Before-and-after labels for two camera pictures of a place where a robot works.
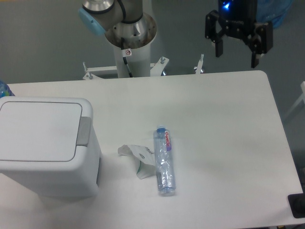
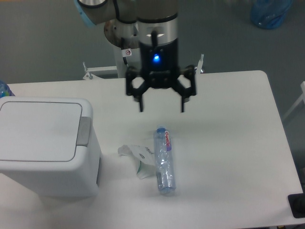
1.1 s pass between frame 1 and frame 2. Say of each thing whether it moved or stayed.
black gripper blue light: moved
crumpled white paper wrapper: stayed
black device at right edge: stayed
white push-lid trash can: stayed
